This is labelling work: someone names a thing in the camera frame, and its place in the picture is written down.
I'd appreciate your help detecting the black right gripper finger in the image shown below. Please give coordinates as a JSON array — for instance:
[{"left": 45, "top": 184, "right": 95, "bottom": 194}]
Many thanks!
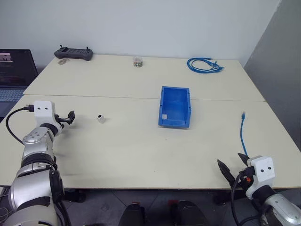
[
  {"left": 217, "top": 159, "right": 237, "bottom": 187},
  {"left": 238, "top": 153, "right": 251, "bottom": 168}
]

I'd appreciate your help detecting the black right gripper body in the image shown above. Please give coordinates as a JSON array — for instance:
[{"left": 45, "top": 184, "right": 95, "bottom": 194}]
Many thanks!
[{"left": 235, "top": 165, "right": 256, "bottom": 189}]

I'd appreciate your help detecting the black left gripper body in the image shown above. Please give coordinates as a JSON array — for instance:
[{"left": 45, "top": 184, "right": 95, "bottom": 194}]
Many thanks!
[{"left": 54, "top": 113, "right": 70, "bottom": 129}]

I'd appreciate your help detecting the dark rounded shape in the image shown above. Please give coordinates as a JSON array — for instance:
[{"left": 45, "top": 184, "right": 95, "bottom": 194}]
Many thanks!
[
  {"left": 118, "top": 203, "right": 147, "bottom": 226},
  {"left": 168, "top": 199, "right": 210, "bottom": 226}
]

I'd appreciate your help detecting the dark grey remote controller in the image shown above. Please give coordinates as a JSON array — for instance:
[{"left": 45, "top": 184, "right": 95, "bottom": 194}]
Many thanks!
[{"left": 54, "top": 45, "right": 93, "bottom": 62}]

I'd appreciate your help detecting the dark laptop computer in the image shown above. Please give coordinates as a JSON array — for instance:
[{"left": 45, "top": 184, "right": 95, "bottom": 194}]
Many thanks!
[{"left": 0, "top": 49, "right": 39, "bottom": 118}]

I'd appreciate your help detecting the blue plastic bin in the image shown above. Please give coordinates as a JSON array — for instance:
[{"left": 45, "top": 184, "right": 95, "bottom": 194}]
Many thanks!
[{"left": 158, "top": 86, "right": 193, "bottom": 129}]

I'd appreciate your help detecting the small clear jar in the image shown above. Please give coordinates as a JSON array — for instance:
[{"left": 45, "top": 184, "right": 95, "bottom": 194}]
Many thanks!
[{"left": 132, "top": 56, "right": 144, "bottom": 68}]

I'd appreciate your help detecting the grey partition panel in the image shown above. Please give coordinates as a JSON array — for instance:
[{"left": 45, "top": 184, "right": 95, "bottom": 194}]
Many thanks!
[{"left": 243, "top": 0, "right": 301, "bottom": 153}]

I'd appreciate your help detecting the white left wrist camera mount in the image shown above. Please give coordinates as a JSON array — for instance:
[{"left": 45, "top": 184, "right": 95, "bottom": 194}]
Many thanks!
[{"left": 33, "top": 100, "right": 56, "bottom": 125}]

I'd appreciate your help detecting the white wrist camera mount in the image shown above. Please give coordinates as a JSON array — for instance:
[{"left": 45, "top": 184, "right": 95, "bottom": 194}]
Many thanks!
[
  {"left": 245, "top": 155, "right": 276, "bottom": 199},
  {"left": 33, "top": 100, "right": 56, "bottom": 125}
]

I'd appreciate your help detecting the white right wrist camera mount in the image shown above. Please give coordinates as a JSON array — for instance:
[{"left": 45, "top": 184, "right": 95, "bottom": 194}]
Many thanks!
[{"left": 245, "top": 155, "right": 276, "bottom": 199}]

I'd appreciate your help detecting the black table frame foot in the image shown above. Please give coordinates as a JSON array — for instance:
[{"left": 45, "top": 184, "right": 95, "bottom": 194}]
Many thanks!
[
  {"left": 212, "top": 190, "right": 236, "bottom": 204},
  {"left": 63, "top": 189, "right": 87, "bottom": 203}
]

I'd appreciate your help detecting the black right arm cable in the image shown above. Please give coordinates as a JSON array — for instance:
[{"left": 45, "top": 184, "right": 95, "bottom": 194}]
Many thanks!
[{"left": 230, "top": 173, "right": 262, "bottom": 226}]

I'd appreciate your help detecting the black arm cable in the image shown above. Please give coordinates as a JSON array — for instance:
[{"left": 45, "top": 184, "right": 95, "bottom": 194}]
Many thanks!
[
  {"left": 5, "top": 105, "right": 35, "bottom": 145},
  {"left": 230, "top": 173, "right": 262, "bottom": 226}
]

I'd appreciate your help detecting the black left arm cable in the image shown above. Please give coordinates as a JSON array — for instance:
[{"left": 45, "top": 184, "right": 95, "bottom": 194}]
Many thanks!
[{"left": 5, "top": 105, "right": 35, "bottom": 145}]

